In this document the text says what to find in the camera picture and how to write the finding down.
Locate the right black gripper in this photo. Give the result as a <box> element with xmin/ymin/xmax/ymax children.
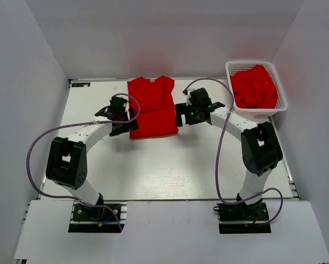
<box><xmin>175</xmin><ymin>102</ymin><xmax>202</xmax><ymax>127</ymax></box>

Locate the red t shirt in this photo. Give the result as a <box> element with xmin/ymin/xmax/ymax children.
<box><xmin>127</xmin><ymin>76</ymin><xmax>178</xmax><ymax>140</ymax></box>

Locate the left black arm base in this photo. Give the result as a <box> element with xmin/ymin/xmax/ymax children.
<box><xmin>68</xmin><ymin>202</ymin><xmax>127</xmax><ymax>234</ymax></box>

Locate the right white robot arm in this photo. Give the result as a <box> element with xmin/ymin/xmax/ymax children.
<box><xmin>176</xmin><ymin>88</ymin><xmax>283</xmax><ymax>219</ymax></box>

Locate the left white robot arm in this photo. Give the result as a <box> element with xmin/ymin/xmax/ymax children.
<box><xmin>46</xmin><ymin>93</ymin><xmax>141</xmax><ymax>219</ymax></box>

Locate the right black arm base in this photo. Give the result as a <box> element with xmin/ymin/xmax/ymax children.
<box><xmin>213</xmin><ymin>201</ymin><xmax>271</xmax><ymax>234</ymax></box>

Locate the red t shirts pile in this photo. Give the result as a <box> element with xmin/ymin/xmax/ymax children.
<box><xmin>231</xmin><ymin>64</ymin><xmax>278</xmax><ymax>109</ymax></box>

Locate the blue table label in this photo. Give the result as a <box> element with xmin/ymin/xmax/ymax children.
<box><xmin>71</xmin><ymin>82</ymin><xmax>91</xmax><ymax>87</ymax></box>

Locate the white plastic basket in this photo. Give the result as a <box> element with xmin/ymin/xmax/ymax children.
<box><xmin>226</xmin><ymin>60</ymin><xmax>288</xmax><ymax>118</ymax></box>

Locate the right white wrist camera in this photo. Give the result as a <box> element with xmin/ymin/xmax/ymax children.
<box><xmin>183</xmin><ymin>87</ymin><xmax>195</xmax><ymax>106</ymax></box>

